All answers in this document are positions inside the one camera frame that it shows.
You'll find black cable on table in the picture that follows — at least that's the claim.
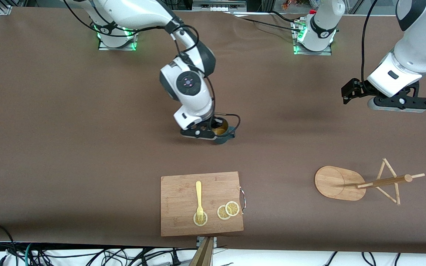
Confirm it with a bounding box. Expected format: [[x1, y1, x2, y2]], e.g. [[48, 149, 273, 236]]
[[233, 13, 302, 32]]

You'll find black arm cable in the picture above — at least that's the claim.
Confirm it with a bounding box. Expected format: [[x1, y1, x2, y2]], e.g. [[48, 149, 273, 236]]
[[361, 0, 379, 89], [62, 0, 241, 135]]

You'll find yellow plastic fork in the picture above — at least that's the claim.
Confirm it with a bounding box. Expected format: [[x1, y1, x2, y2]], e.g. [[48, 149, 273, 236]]
[[195, 181, 204, 223]]

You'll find dark teal mug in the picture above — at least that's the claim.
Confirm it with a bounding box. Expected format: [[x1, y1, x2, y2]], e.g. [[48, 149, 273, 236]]
[[213, 124, 236, 145]]

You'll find wooden camera stand beam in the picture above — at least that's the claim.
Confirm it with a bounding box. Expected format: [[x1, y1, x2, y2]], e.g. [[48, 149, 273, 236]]
[[189, 236, 217, 266]]

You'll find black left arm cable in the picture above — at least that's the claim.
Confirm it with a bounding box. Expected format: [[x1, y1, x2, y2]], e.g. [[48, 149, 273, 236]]
[[361, 0, 379, 89]]

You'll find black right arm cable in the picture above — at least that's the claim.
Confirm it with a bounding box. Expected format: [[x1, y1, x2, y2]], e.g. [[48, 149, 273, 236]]
[[62, 0, 241, 135]]

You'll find grey power strip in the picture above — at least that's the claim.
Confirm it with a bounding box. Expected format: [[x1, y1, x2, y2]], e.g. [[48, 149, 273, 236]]
[[192, 0, 247, 12]]

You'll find teal floor cable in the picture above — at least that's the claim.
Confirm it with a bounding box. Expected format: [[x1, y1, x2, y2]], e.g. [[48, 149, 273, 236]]
[[24, 243, 34, 266]]

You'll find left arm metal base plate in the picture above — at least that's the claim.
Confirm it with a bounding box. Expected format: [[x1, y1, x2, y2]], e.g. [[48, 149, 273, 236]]
[[291, 18, 332, 56]]

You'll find bamboo cutting board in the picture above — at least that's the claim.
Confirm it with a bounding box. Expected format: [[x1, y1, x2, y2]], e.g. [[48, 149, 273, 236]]
[[160, 171, 244, 237]]

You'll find wooden cup rack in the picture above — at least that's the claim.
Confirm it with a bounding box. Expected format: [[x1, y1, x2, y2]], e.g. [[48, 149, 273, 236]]
[[314, 158, 425, 206]]

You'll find brown table mat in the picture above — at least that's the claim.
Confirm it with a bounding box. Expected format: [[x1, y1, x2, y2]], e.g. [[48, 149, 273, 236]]
[[0, 7, 426, 255]]

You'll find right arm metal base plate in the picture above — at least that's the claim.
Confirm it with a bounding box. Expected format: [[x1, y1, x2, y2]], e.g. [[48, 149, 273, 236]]
[[98, 31, 138, 51]]

